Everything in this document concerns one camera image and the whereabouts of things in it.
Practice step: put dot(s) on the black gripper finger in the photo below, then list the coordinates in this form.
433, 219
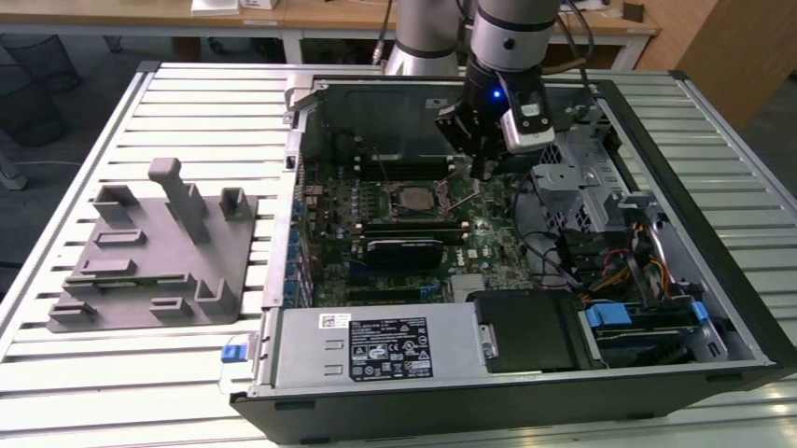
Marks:
453, 130

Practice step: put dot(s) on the silver CPU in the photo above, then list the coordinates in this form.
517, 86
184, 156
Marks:
418, 198

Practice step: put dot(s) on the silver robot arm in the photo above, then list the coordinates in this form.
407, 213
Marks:
510, 37

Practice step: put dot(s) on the CPU socket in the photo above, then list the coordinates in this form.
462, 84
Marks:
394, 205

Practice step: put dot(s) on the metal drive cage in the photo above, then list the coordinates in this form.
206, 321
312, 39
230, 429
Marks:
561, 182

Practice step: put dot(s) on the green motherboard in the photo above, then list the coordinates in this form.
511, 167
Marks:
498, 233

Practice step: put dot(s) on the grey plastic case foot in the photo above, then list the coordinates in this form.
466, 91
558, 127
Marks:
298, 91

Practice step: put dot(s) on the black graphics card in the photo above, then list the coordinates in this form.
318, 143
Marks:
404, 254

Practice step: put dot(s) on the small dark box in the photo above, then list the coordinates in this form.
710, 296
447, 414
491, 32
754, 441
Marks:
634, 11

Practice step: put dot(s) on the silver chipset heatsink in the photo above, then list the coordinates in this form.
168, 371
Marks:
469, 285

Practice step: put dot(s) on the black expansion slot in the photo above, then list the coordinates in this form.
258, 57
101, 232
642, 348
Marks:
379, 294

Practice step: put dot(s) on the small white box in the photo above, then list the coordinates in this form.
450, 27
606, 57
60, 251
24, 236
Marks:
258, 4

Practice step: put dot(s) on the wooden cabinet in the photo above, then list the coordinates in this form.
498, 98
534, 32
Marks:
734, 56

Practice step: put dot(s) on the black plastic fan shroud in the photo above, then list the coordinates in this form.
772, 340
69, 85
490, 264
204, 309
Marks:
529, 331

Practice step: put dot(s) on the white cardboard box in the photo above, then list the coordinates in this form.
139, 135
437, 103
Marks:
215, 5

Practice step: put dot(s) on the blue disk carrier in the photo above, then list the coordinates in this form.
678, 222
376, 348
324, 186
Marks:
606, 317

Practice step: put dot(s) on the grey power supply unit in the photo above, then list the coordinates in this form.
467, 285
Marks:
292, 345

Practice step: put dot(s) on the grey parts rack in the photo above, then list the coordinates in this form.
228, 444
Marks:
162, 261

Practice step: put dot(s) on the blue case latch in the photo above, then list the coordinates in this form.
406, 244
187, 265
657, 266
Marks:
235, 353

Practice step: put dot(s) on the green RAM stick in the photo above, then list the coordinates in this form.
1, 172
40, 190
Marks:
144, 282

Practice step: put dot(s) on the black PC case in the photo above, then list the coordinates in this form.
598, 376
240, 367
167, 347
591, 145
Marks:
435, 415

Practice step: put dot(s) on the black mesh waste bin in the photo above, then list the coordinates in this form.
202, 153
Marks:
31, 116
47, 60

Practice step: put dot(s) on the grey metal furniture foot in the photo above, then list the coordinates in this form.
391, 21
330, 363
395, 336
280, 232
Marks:
12, 179

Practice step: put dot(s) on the white case wall sticker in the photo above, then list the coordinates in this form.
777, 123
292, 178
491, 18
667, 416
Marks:
435, 102

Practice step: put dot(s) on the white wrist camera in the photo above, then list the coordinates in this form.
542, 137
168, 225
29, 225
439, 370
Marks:
529, 133

